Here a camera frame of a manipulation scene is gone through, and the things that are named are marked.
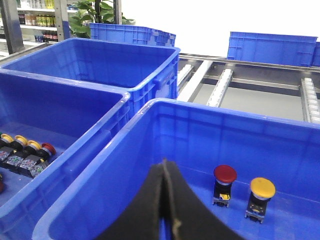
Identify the shelf with bottles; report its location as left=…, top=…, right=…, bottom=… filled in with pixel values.
left=0, top=0, right=78, bottom=58

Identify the blue crate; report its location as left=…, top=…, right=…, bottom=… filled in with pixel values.
left=89, top=23, right=176, bottom=47
left=227, top=31, right=317, bottom=67

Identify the left blue plastic bin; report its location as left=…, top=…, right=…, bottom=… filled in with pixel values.
left=0, top=69, right=130, bottom=240

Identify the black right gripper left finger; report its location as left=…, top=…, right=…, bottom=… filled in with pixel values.
left=96, top=163, right=165, bottom=240

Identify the right blue plastic bin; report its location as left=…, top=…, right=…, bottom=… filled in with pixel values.
left=32, top=98, right=320, bottom=240

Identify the far right blue crate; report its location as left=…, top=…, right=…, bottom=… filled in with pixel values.
left=227, top=31, right=317, bottom=67

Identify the rear centre blue crate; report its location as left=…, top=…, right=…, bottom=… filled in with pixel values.
left=89, top=23, right=176, bottom=47

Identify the green potted plant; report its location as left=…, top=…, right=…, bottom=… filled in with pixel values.
left=68, top=0, right=120, bottom=39

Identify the yellow push button in bin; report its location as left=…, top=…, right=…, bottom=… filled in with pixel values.
left=0, top=133, right=14, bottom=162

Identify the red push button in bin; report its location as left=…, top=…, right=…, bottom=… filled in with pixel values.
left=30, top=142, right=56, bottom=178

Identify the rear left blue bin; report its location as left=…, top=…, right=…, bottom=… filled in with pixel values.
left=0, top=38, right=180, bottom=118

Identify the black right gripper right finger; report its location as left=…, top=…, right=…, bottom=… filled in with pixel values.
left=163, top=159, right=243, bottom=240

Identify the yellow mushroom push button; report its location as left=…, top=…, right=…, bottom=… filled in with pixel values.
left=245, top=177, right=276, bottom=224

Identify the stainless steel rack frame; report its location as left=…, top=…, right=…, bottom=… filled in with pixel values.
left=0, top=42, right=320, bottom=123

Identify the blue plastic bin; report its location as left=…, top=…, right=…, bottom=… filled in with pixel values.
left=0, top=69, right=130, bottom=240
left=32, top=98, right=320, bottom=240

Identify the white roller track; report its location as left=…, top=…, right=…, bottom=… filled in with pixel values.
left=206, top=68, right=233, bottom=108
left=299, top=77, right=320, bottom=124

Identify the right white roller track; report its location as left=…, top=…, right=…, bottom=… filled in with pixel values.
left=299, top=77, right=320, bottom=124

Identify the red mushroom push button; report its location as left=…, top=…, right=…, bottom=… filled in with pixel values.
left=212, top=164, right=237, bottom=208

